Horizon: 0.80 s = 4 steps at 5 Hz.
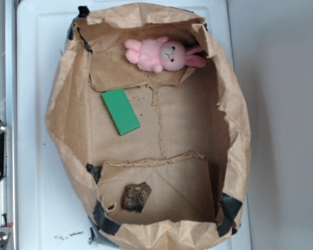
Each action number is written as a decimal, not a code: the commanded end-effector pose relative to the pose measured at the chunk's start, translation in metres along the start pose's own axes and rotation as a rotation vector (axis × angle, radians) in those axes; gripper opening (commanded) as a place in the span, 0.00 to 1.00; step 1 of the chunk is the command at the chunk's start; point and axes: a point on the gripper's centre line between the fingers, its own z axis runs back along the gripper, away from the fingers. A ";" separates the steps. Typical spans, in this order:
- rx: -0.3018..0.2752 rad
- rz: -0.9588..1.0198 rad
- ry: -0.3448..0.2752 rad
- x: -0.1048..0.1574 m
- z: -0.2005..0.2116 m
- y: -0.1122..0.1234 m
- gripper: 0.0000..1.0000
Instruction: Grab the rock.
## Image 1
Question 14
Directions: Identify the pink plush bunny toy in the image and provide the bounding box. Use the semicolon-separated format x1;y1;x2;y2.
125;36;206;73

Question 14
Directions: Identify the green rectangular block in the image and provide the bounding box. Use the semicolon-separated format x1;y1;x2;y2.
101;89;140;135

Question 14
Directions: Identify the dark grey rock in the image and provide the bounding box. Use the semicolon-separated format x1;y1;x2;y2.
121;182;152;213

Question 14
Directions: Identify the brown paper bag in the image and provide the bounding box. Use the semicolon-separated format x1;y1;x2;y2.
45;3;251;249

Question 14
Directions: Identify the aluminium frame rail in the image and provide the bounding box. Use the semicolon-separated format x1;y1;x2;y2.
0;1;18;249

